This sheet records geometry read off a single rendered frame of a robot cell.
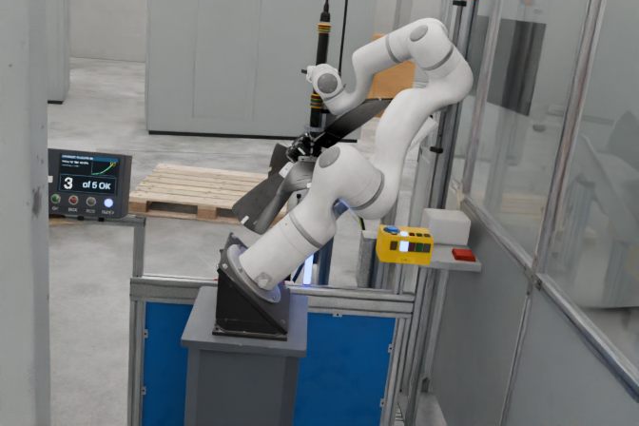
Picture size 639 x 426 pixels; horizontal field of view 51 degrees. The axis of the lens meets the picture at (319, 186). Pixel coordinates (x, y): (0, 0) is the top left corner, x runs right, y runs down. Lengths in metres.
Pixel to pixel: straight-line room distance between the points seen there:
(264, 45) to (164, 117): 1.41
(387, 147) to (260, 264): 0.43
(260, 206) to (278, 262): 0.79
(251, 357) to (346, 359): 0.65
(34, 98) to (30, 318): 0.17
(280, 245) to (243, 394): 0.38
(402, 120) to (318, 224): 0.33
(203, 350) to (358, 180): 0.56
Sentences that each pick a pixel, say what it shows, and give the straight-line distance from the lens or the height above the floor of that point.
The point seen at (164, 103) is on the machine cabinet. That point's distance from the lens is 7.82.
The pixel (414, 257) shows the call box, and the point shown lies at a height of 1.01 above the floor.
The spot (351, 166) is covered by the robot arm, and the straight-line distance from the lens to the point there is 1.57.
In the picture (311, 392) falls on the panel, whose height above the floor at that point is 0.48.
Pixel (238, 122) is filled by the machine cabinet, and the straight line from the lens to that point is 7.95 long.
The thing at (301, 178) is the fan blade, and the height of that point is 1.17.
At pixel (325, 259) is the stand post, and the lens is 2.63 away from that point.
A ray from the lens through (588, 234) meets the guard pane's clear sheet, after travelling 1.95.
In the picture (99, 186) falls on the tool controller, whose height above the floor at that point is 1.16.
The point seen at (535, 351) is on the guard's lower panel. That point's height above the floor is 0.78.
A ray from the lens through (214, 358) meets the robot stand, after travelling 1.71.
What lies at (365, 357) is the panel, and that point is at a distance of 2.29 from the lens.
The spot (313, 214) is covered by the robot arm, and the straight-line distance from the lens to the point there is 1.63.
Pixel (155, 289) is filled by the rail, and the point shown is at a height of 0.82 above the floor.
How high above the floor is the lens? 1.77
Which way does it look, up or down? 16 degrees down
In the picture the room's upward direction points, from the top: 6 degrees clockwise
